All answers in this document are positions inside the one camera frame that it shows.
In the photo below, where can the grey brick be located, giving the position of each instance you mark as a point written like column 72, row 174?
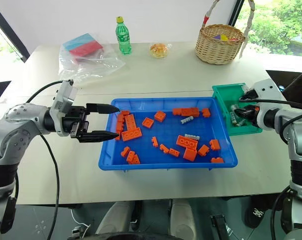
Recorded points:
column 186, row 120
column 192, row 136

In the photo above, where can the wide orange toy brick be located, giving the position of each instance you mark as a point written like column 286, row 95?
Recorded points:
column 190, row 112

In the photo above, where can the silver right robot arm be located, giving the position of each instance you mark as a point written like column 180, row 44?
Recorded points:
column 297, row 140

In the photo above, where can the long orange toy brick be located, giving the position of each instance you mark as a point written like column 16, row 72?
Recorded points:
column 130, row 122

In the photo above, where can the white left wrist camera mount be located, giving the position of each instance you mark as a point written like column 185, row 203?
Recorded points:
column 64, row 96

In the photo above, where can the green plastic bin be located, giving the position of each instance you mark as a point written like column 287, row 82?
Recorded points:
column 224, row 100

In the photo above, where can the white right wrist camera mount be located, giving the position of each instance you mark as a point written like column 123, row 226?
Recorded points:
column 266, row 88

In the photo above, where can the dark furniture piece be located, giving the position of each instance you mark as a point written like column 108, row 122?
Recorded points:
column 298, row 82

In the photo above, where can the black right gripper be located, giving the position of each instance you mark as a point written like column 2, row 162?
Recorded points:
column 251, row 113

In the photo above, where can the white rounded robot leg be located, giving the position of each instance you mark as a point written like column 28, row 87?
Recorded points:
column 182, row 217
column 116, row 217

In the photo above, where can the green plastic soda bottle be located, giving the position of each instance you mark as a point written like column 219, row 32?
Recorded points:
column 123, row 37

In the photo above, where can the woven wicker basket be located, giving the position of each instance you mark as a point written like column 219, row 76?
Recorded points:
column 216, row 52

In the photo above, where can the red flat block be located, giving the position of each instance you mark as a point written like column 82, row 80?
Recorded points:
column 87, row 50

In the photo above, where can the yellow triangle piece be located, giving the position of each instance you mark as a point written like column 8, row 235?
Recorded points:
column 223, row 38

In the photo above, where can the orange food in clear pack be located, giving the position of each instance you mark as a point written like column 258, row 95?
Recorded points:
column 159, row 50

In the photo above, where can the black shoe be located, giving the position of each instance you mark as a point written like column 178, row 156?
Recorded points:
column 257, row 212

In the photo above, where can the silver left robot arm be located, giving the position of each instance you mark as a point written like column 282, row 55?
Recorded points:
column 21, row 117

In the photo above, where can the clear plastic bag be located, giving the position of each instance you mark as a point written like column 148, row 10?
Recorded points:
column 101, row 65

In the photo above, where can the red piece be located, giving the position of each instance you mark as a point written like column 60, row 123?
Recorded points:
column 234, row 39

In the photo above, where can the blue plastic bin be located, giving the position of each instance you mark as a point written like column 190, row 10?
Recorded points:
column 166, row 135

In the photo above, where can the orange toy brick stack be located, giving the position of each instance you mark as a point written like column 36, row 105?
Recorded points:
column 133, row 158
column 120, row 123

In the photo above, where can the grey brick lower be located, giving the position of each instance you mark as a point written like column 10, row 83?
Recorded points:
column 192, row 136

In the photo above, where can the black window frame bar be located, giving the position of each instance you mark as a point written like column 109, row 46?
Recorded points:
column 11, row 32
column 237, row 11

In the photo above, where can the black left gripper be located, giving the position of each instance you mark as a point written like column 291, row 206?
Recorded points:
column 74, row 120

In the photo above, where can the light blue flat block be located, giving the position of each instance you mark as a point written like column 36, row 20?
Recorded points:
column 78, row 42

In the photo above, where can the small orange toy brick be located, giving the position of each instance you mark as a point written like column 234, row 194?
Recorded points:
column 123, row 113
column 203, row 150
column 217, row 160
column 154, row 141
column 118, row 137
column 215, row 145
column 177, row 111
column 206, row 112
column 174, row 152
column 125, row 151
column 164, row 148

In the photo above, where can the purple triangle piece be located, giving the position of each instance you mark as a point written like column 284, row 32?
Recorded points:
column 217, row 37

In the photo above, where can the square orange toy brick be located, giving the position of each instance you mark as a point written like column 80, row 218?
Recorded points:
column 147, row 122
column 160, row 116
column 190, row 154

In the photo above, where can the grey brick upper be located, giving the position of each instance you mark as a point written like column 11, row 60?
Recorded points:
column 186, row 120

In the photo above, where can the silver battery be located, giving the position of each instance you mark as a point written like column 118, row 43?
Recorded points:
column 233, row 117
column 241, row 123

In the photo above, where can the large orange three-hole brick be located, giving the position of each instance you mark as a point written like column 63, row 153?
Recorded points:
column 131, row 134
column 187, row 142

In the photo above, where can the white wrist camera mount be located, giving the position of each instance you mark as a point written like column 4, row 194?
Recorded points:
column 266, row 88
column 64, row 96

